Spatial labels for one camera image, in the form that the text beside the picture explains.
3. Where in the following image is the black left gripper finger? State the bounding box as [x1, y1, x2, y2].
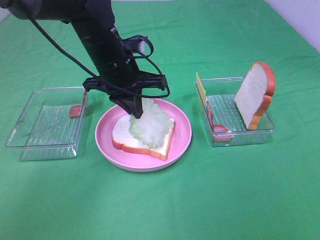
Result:
[109, 96, 143, 119]

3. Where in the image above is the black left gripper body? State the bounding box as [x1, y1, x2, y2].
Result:
[82, 58, 167, 98]

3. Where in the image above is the toy lettuce leaf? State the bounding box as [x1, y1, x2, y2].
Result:
[129, 98, 174, 149]

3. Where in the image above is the toy bread slice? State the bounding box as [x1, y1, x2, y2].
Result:
[234, 61, 276, 130]
[112, 115, 176, 161]

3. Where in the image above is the toy bacon strip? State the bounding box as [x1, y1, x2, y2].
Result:
[68, 90, 87, 119]
[206, 100, 234, 143]

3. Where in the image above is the yellow toy cheese slice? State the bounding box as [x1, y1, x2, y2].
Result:
[196, 72, 207, 107]

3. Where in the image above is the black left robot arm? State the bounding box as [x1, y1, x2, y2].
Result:
[0, 0, 170, 119]

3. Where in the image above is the pink round plate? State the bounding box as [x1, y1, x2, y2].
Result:
[95, 99, 192, 172]

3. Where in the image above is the left clear plastic tray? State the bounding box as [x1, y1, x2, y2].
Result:
[5, 86, 91, 161]

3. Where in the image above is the clear plastic tray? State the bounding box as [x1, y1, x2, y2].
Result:
[194, 77, 275, 147]
[5, 86, 91, 161]

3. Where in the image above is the right clear plastic tray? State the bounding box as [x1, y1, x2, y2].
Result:
[194, 77, 275, 147]

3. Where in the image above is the green tablecloth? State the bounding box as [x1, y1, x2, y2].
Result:
[0, 0, 320, 240]

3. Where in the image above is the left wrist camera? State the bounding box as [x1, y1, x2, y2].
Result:
[121, 35, 154, 57]

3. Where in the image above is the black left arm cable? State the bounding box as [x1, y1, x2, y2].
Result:
[23, 4, 171, 101]

